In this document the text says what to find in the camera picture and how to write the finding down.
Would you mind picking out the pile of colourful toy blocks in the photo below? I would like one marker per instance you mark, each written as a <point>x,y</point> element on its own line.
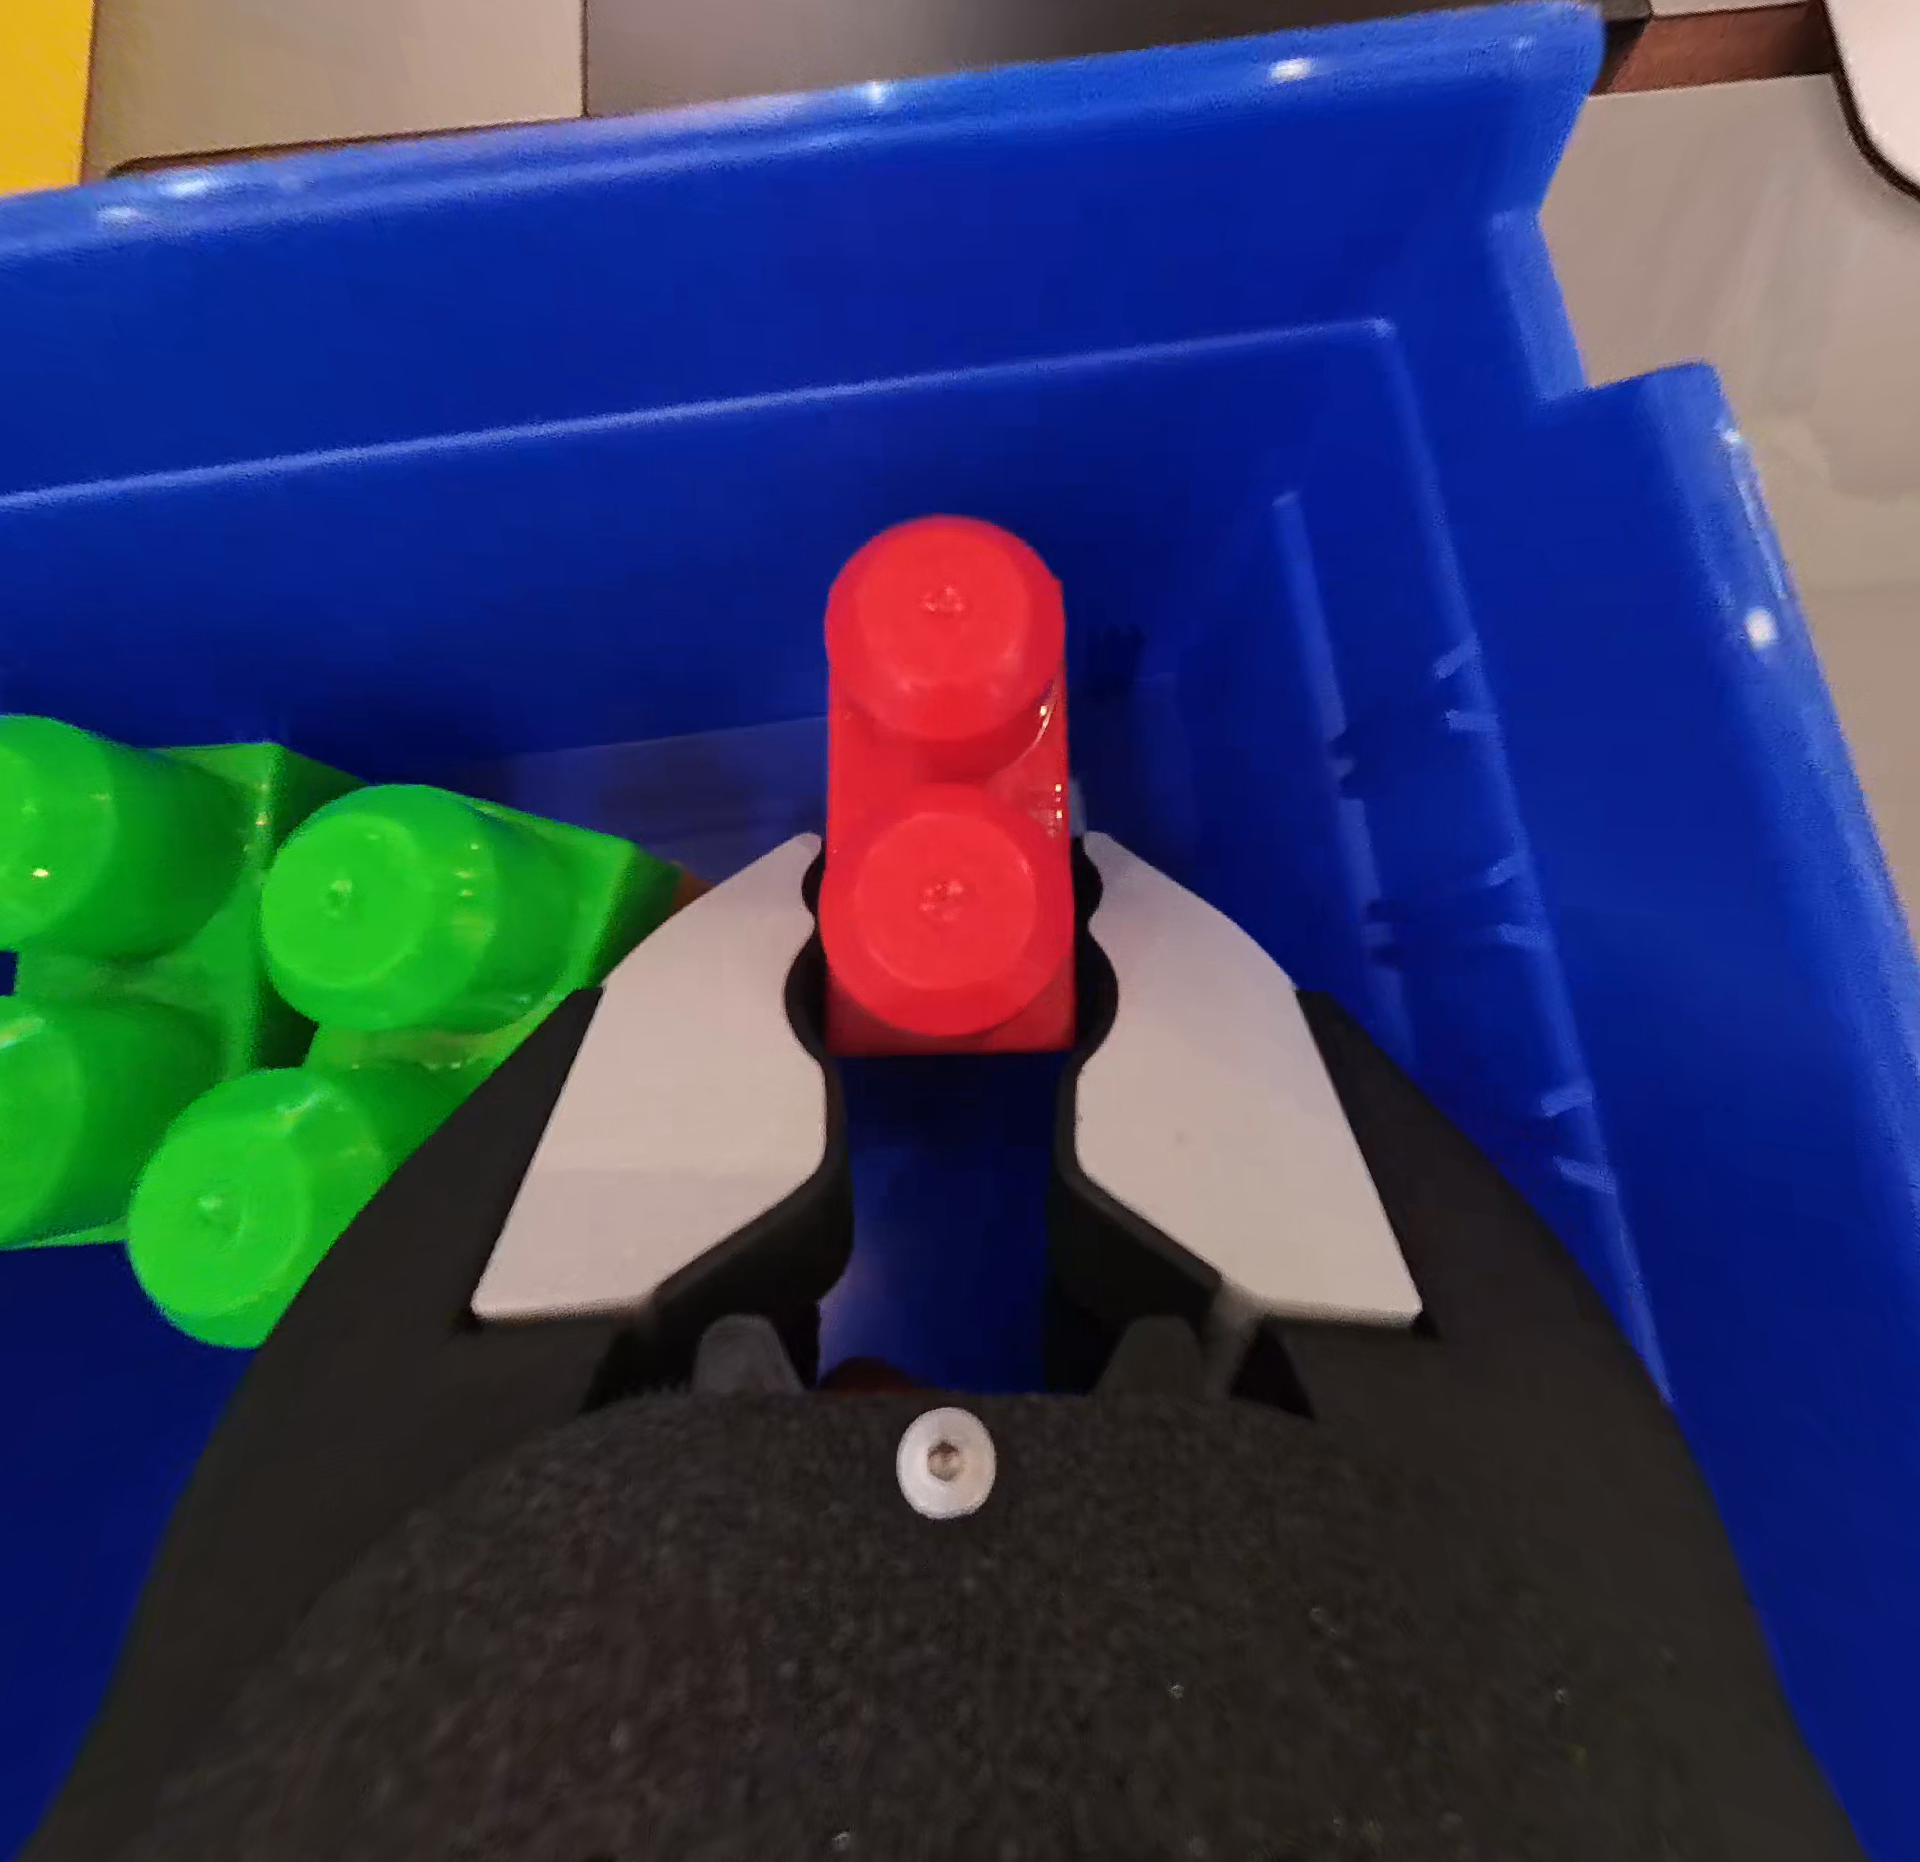
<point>361,934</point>

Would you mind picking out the blue plastic bin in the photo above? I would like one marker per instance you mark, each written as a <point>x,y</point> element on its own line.
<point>1262,391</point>

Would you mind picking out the red double toy block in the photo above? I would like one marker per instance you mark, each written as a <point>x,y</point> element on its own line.
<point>944,843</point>

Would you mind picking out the yellow plastic bin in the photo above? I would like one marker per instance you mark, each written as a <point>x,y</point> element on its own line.
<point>46,62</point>

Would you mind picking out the white document stand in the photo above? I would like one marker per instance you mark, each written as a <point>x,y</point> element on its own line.
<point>1876,62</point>

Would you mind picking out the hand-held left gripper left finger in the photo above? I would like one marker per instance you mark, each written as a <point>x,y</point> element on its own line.
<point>667,1129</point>

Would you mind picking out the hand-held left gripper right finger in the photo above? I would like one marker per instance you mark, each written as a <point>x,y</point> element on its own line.
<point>1238,1129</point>

